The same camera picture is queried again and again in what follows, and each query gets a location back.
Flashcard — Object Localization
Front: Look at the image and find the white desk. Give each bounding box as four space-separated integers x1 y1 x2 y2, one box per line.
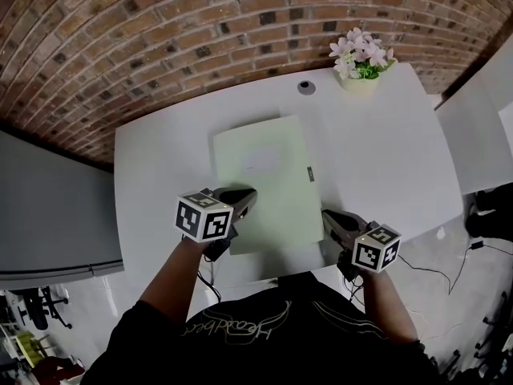
114 61 464 284

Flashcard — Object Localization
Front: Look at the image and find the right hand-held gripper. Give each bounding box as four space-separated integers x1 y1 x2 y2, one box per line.
321 209 402 282

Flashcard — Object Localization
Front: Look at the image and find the black office chair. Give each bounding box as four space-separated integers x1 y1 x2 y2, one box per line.
7 285 73 332

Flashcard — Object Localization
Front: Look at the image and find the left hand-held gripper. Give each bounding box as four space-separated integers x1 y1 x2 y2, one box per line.
173 187 258 262

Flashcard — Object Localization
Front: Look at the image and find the white bookshelf cabinet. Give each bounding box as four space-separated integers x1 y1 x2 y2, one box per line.
434 44 513 196

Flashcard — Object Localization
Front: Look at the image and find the potted pink flower plant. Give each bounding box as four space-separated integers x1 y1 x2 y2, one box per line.
328 26 398 94

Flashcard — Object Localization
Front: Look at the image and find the person's left forearm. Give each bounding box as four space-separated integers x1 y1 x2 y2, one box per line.
138 237 209 326

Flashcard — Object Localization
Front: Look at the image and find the grey refrigerator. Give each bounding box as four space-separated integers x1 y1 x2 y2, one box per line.
0 129 125 292

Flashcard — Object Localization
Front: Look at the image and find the light green paper sheet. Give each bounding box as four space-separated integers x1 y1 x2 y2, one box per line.
212 114 326 257

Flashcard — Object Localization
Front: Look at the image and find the person's right forearm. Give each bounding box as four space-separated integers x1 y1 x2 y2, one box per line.
356 269 420 342

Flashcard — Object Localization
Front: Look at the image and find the black floor cable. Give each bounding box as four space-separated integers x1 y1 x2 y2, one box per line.
396 238 513 296

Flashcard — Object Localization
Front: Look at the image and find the person's black shirt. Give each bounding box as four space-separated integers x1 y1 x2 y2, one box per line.
79 270 442 385

